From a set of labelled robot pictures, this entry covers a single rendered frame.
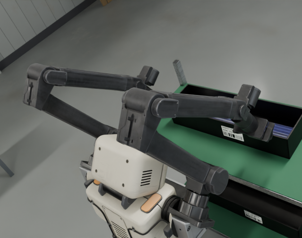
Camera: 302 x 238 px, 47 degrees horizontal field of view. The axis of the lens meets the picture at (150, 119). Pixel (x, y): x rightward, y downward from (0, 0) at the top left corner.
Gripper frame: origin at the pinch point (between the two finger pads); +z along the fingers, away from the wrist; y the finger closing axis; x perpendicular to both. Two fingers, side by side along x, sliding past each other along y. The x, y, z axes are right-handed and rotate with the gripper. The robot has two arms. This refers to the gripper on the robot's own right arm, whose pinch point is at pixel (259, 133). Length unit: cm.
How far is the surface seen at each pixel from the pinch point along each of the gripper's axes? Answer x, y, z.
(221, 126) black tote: -1.3, 21.3, 11.5
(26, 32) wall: -91, 482, 140
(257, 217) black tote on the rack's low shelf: 28, 14, 66
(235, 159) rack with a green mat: 9.5, 12.2, 15.1
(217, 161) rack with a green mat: 12.8, 18.2, 13.4
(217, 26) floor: -158, 187, 204
